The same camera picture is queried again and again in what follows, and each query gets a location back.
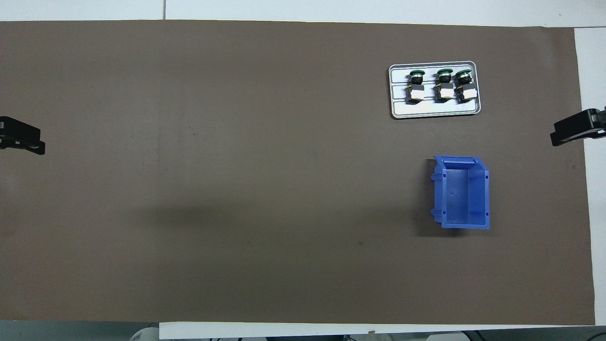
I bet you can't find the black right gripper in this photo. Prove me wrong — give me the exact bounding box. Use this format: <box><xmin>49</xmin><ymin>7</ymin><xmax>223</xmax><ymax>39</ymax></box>
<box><xmin>550</xmin><ymin>107</ymin><xmax>606</xmax><ymax>146</ymax></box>

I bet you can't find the green push button switch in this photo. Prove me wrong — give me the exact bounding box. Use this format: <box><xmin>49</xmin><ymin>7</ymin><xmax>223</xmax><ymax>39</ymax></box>
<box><xmin>405</xmin><ymin>69</ymin><xmax>426</xmax><ymax>105</ymax></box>
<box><xmin>454</xmin><ymin>69</ymin><xmax>478</xmax><ymax>104</ymax></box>
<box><xmin>434</xmin><ymin>68</ymin><xmax>454</xmax><ymax>103</ymax></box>

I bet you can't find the blue plastic bin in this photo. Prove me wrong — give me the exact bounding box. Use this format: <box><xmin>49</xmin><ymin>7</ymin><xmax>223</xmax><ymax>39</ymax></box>
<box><xmin>430</xmin><ymin>155</ymin><xmax>491</xmax><ymax>230</ymax></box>

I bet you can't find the silver metal tray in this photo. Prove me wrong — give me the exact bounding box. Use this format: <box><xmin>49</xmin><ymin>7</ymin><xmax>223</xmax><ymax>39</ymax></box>
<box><xmin>389</xmin><ymin>61</ymin><xmax>481</xmax><ymax>119</ymax></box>

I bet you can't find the brown table mat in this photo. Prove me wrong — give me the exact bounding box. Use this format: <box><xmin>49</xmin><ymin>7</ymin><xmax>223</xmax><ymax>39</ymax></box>
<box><xmin>0</xmin><ymin>20</ymin><xmax>596</xmax><ymax>326</ymax></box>

